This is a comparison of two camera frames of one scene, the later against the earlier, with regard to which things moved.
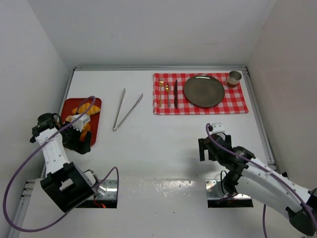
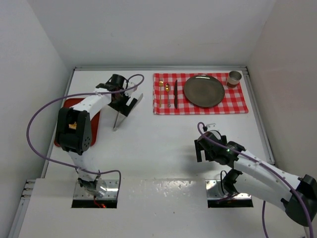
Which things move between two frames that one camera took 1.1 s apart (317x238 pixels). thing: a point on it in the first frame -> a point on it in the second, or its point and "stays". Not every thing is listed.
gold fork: x=160 y=83 stays
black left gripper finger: x=86 y=146 -> x=124 y=109
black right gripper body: x=206 y=148 stays
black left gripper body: x=75 y=138 -> x=121 y=106
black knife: x=176 y=94 stays
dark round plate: x=204 y=91 stays
